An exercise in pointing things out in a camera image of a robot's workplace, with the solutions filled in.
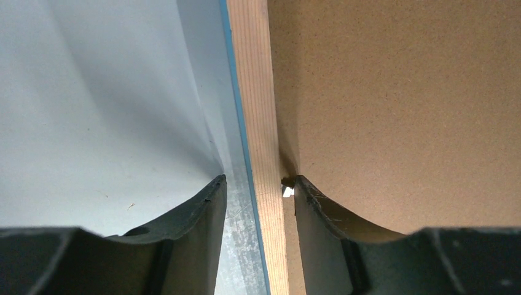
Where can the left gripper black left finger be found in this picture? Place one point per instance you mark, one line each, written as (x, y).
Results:
(175, 253)

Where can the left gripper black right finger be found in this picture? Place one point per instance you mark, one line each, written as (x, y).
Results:
(343, 253)

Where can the brown cardboard backing board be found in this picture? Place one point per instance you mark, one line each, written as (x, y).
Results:
(404, 112)

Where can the wooden picture frame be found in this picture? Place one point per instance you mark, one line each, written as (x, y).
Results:
(252, 66)

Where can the silver metal turn clip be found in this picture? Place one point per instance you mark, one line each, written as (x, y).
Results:
(287, 191)

